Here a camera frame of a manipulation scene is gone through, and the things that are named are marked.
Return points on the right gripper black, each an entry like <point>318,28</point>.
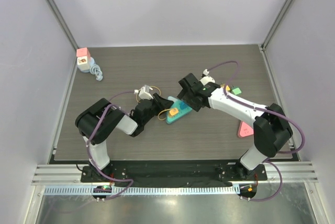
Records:
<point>189,92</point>

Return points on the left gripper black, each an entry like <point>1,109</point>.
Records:
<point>162,103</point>

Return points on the orange charger plug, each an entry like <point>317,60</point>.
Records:
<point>173,112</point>

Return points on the teal triangular power socket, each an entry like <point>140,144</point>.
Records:
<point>170,120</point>

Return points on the green usb charger plug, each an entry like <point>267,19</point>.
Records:
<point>236,91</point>

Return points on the pink triangular power socket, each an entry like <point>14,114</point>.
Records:
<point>244,130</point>

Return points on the blue charger plug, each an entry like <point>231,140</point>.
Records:
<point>183,106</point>

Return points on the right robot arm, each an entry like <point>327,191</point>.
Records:
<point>269,123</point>

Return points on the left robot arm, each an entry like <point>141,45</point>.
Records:
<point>96,123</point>

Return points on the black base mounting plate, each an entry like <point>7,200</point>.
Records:
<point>182,173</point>

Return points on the pink white cube charger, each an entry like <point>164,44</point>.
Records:
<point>83,59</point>

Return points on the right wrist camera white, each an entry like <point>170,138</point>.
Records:
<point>206,78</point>

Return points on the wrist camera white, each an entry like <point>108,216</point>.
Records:
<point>206,78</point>
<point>143,93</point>

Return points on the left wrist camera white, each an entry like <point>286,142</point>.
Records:
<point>143,93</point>

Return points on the right aluminium frame post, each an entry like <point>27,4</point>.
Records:
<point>279,18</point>

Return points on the aluminium frame post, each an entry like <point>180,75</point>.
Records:
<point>279,18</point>
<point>59,18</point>

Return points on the left aluminium frame post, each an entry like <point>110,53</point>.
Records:
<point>59,18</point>

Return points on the slotted cable duct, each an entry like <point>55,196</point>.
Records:
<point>108,191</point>

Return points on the aluminium front rail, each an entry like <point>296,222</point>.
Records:
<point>68,174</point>

